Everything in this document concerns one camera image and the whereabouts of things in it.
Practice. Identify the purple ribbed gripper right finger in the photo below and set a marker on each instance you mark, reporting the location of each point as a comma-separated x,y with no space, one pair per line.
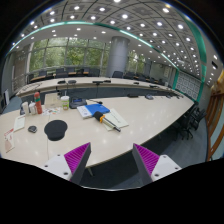
152,166

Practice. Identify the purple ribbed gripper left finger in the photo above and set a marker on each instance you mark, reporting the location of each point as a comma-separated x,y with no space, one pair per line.
70,166

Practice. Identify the black round mouse pad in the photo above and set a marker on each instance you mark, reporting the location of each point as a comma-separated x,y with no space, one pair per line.
55,130

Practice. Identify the black computer mouse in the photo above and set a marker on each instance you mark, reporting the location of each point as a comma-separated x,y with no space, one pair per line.
32,129

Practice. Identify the white paper sheet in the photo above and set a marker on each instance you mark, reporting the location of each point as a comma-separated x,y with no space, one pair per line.
114,117

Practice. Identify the black desk phone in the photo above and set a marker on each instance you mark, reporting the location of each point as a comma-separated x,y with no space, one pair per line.
76,102

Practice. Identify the black office chair right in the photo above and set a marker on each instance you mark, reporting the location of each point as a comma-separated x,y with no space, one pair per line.
190,119

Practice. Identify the white cup green label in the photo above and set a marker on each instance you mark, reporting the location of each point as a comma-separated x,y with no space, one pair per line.
65,102

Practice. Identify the white card stand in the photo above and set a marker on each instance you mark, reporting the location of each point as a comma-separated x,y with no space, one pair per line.
51,100

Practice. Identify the white paper booklet left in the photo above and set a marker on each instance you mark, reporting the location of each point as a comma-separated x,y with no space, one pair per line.
19,123

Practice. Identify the red white leaflet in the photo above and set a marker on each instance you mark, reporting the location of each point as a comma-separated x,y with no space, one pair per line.
9,140

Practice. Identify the white small bottle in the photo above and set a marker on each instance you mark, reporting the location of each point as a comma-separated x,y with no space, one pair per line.
32,108

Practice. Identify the red bottle green cap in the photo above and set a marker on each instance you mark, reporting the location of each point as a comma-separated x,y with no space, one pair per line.
38,102

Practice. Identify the wooden railing right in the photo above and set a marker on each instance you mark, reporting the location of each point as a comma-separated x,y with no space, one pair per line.
215,120

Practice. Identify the grey round pillar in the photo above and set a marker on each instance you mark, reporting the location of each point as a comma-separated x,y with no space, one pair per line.
117,55

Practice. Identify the black orange handled tool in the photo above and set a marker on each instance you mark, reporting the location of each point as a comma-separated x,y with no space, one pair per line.
102,119

